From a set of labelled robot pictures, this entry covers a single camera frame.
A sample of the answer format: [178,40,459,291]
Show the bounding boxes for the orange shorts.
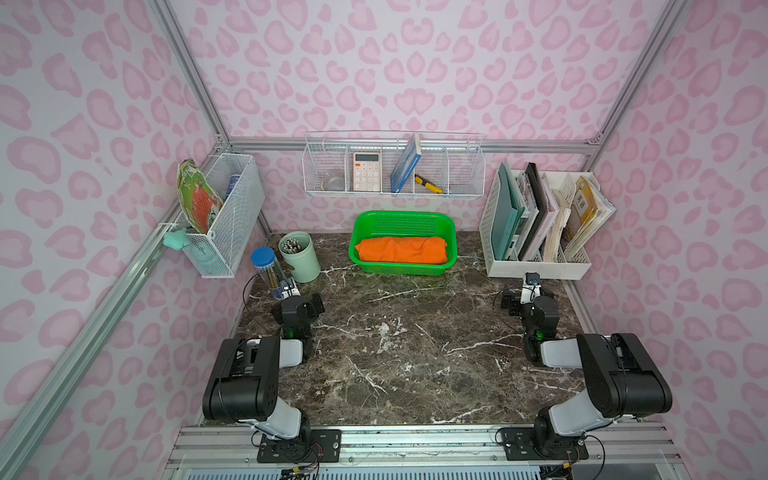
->
[354,237,448,265]

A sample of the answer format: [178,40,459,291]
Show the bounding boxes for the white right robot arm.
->
[501,283,673,459]

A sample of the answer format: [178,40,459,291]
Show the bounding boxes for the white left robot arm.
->
[202,293,325,447]

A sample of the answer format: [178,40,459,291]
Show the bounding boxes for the clear tube blue label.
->
[250,247,288,300]

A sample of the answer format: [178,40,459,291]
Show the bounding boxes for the mint green pen cup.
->
[278,231,320,283]

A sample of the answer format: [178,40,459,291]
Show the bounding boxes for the white file organizer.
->
[479,175,592,281]

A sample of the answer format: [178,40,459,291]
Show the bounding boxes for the teal folder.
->
[491,163,525,261]

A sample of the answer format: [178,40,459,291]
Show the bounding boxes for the yellow brown booklet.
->
[563,176,599,243]

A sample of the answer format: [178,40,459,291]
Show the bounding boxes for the glass jar on shelf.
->
[323,171,346,192]

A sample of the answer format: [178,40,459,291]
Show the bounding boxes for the green plastic basket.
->
[349,211,457,276]

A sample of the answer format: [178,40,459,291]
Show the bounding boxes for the white mesh side basket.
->
[178,153,265,278]

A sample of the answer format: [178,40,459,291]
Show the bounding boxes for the black notebook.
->
[517,162,548,260]

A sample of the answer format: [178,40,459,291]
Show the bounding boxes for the green red snack packet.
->
[177,159,224,234]

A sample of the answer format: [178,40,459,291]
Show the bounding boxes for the pink calculator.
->
[352,151,381,193]

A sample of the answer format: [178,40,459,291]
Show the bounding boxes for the yellow utility knife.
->
[414,175,444,194]

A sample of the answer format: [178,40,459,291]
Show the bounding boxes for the blue book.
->
[390,133,422,193]

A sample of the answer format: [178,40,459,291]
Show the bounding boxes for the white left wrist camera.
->
[278,277,301,300]

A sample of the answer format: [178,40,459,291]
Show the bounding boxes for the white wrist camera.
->
[278,277,301,300]
[520,272,541,305]

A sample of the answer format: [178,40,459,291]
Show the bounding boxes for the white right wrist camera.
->
[520,272,541,305]

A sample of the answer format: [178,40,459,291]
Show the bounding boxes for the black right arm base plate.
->
[494,427,589,462]

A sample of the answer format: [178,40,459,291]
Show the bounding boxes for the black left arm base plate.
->
[254,429,342,464]

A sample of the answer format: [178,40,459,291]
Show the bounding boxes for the mint green wall hook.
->
[163,228,191,251]

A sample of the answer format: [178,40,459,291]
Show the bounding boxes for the white wire wall shelf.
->
[302,130,485,198]

